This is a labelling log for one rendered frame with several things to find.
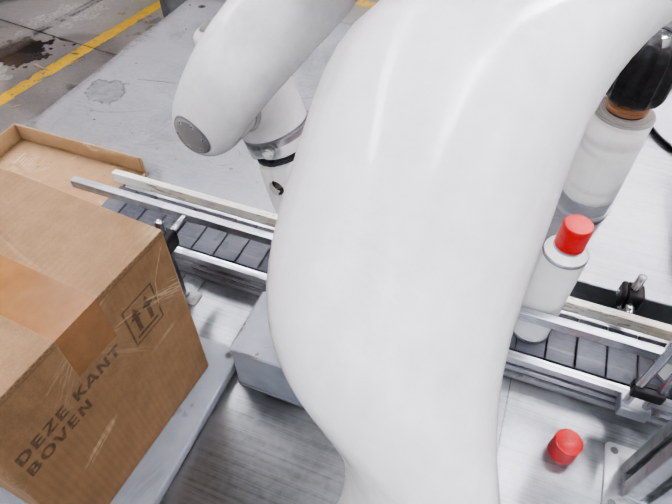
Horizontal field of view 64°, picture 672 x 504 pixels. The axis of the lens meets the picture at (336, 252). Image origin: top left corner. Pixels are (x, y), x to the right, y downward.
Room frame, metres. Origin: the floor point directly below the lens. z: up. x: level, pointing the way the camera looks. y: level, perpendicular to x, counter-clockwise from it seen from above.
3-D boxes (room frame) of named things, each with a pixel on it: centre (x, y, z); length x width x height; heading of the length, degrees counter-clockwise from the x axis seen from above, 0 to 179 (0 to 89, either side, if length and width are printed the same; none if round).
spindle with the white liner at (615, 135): (0.66, -0.41, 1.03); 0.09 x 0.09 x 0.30
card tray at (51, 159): (0.73, 0.55, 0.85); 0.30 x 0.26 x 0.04; 69
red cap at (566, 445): (0.26, -0.28, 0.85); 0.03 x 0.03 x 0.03
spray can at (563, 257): (0.41, -0.27, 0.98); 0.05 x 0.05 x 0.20
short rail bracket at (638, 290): (0.45, -0.41, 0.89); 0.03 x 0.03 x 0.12; 69
